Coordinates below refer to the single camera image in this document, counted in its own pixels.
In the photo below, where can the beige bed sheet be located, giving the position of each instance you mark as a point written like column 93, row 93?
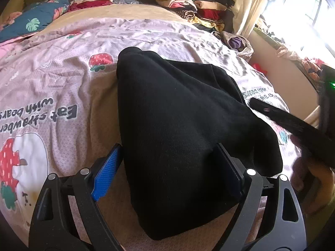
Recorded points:
column 117, row 13

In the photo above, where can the person's right hand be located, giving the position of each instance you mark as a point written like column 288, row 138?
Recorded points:
column 319, row 183

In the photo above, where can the small red item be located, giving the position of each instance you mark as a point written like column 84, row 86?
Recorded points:
column 259, row 68

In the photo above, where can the black long-sleeve shirt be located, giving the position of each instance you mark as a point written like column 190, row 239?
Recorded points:
column 178, row 125

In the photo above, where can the pile of folded clothes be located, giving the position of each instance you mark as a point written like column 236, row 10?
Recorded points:
column 199, row 5

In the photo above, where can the grey patterned pillow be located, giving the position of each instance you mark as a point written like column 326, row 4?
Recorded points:
column 124, row 1

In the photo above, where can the plain pink quilt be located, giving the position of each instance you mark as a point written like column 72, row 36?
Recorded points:
column 9, row 49

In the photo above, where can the dark blue leaf-print quilt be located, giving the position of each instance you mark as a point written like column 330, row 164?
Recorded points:
column 31, row 18

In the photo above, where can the red and pink pillow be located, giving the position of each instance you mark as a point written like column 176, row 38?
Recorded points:
column 89, row 4

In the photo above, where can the barred window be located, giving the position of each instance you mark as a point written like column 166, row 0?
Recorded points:
column 295, row 7

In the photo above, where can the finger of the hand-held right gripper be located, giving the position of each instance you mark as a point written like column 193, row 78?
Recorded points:
column 293, row 126

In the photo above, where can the pink strawberry print quilt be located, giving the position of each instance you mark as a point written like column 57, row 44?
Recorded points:
column 65, row 83

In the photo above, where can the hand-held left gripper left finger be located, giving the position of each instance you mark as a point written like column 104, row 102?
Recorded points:
column 106, row 177

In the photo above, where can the cream curtain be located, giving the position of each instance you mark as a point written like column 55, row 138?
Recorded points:
column 251, row 2

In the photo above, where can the clothes on windowsill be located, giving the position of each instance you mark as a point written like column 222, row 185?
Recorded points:
column 295, row 55

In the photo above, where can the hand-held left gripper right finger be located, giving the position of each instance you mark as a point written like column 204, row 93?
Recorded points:
column 227, row 167

